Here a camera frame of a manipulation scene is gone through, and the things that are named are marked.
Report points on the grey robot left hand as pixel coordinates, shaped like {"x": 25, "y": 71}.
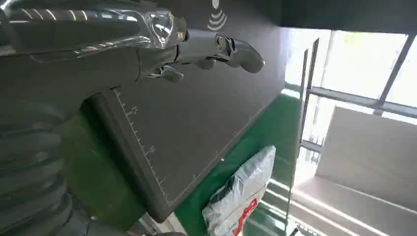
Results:
{"x": 81, "y": 65}

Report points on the dark scale platform with ruler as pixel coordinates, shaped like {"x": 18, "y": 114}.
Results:
{"x": 189, "y": 107}

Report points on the ribbed grey left arm sleeve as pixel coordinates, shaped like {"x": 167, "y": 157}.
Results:
{"x": 29, "y": 169}

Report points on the green conveyor belt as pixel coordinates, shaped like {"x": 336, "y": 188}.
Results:
{"x": 107, "y": 182}

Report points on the grey plastic parcel bag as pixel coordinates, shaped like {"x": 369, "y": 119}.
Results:
{"x": 239, "y": 195}

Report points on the pale concrete ledge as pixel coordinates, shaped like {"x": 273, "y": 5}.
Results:
{"x": 368, "y": 156}

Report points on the grey window frame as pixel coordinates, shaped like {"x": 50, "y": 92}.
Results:
{"x": 358, "y": 97}

